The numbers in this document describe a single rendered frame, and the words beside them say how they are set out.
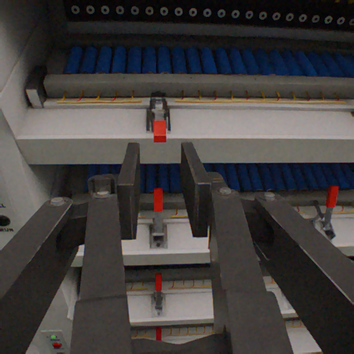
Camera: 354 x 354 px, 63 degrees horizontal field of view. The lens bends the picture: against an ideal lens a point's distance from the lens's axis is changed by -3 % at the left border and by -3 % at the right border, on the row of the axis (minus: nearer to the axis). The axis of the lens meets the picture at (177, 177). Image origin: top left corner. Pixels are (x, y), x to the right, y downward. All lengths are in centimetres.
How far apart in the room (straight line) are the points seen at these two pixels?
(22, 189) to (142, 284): 32
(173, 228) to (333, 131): 27
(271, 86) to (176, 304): 43
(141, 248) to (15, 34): 32
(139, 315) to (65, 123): 40
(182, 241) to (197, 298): 19
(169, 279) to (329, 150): 39
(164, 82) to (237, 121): 10
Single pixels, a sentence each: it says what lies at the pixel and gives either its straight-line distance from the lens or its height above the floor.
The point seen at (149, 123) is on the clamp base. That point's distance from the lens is 33.
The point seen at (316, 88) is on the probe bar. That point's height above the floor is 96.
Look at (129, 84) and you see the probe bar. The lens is 37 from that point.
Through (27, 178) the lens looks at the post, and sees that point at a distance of 40.
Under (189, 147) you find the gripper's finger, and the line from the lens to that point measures 19.
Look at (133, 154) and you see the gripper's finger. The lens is 17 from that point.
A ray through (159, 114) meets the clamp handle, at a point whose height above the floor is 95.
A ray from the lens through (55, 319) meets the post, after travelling 63.
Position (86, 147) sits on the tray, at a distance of 35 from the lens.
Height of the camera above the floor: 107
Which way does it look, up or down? 35 degrees down
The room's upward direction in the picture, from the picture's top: 3 degrees clockwise
